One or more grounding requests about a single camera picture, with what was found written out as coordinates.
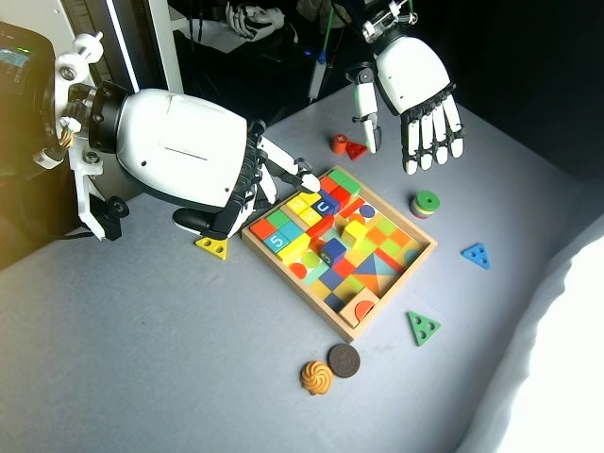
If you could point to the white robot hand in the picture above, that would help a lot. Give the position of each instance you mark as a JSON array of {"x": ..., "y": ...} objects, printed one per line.
[
  {"x": 410, "y": 75},
  {"x": 179, "y": 141}
]

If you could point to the yellow cube block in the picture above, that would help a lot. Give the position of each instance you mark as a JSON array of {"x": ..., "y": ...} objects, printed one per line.
[{"x": 355, "y": 232}]

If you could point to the red triangle block with holes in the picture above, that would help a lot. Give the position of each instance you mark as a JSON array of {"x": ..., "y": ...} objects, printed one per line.
[{"x": 356, "y": 152}]

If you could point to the red cylinder block with cross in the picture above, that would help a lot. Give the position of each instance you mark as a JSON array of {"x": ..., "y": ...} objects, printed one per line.
[{"x": 339, "y": 143}]

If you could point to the yellow triangle block with holes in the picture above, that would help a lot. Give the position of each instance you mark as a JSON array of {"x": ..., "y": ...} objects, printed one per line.
[{"x": 212, "y": 246}]

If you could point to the blue triangle block with holes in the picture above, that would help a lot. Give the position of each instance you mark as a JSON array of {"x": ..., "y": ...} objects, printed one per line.
[{"x": 477, "y": 254}]

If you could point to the green triangle block with holes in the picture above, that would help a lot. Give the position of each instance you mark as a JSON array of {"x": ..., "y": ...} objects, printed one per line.
[{"x": 423, "y": 326}]

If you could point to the stack of colourful wooden rings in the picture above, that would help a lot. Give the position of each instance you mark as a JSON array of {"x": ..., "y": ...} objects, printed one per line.
[{"x": 431, "y": 200}]

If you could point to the white exoskeleton glove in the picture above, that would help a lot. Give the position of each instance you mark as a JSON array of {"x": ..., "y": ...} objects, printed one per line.
[{"x": 264, "y": 21}]

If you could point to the wooden tray with colourful print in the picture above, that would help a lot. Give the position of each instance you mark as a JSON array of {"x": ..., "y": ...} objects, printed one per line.
[{"x": 384, "y": 247}]

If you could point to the grey table cloth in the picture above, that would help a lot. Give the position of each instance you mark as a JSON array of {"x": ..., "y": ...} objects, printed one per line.
[{"x": 141, "y": 330}]

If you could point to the orange swirl cookie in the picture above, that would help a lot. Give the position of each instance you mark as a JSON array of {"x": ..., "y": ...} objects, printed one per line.
[{"x": 317, "y": 377}]

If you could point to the round chocolate cookie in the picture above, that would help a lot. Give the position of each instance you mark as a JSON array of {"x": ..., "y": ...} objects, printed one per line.
[{"x": 344, "y": 361}]

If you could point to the white backdrop cloth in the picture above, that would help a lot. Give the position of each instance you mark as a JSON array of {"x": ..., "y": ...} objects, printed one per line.
[{"x": 566, "y": 354}]

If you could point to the white metal frame post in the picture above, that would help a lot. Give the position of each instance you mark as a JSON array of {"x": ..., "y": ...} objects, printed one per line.
[{"x": 162, "y": 42}]

